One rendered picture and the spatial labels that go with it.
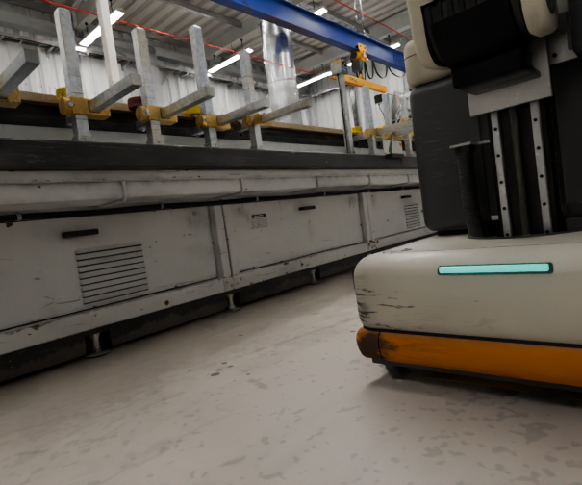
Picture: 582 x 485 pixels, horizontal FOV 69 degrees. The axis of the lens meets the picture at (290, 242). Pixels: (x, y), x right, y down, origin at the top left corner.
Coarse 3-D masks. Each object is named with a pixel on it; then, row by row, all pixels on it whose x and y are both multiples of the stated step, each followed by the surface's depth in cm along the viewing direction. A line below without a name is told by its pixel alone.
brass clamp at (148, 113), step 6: (138, 108) 145; (144, 108) 144; (150, 108) 145; (156, 108) 147; (162, 108) 148; (138, 114) 145; (144, 114) 143; (150, 114) 145; (156, 114) 147; (144, 120) 146; (162, 120) 148; (168, 120) 150; (174, 120) 152
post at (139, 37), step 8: (136, 32) 144; (144, 32) 146; (136, 40) 145; (144, 40) 146; (136, 48) 145; (144, 48) 146; (136, 56) 146; (144, 56) 146; (136, 64) 147; (144, 64) 145; (144, 72) 145; (144, 80) 145; (152, 80) 147; (144, 88) 145; (152, 88) 147; (144, 96) 146; (152, 96) 147; (144, 104) 146; (152, 104) 147; (152, 120) 146; (152, 128) 146; (160, 128) 148; (152, 136) 146; (160, 136) 148
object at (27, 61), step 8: (24, 48) 93; (16, 56) 96; (24, 56) 94; (32, 56) 95; (16, 64) 97; (24, 64) 95; (32, 64) 96; (8, 72) 101; (16, 72) 98; (24, 72) 99; (0, 80) 105; (8, 80) 102; (16, 80) 103; (0, 88) 106; (8, 88) 107; (0, 96) 112
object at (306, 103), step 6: (300, 102) 170; (306, 102) 168; (282, 108) 177; (288, 108) 175; (294, 108) 172; (300, 108) 171; (306, 108) 172; (270, 114) 181; (276, 114) 179; (282, 114) 177; (288, 114) 177; (264, 120) 184; (270, 120) 185; (240, 126) 194; (240, 132) 196
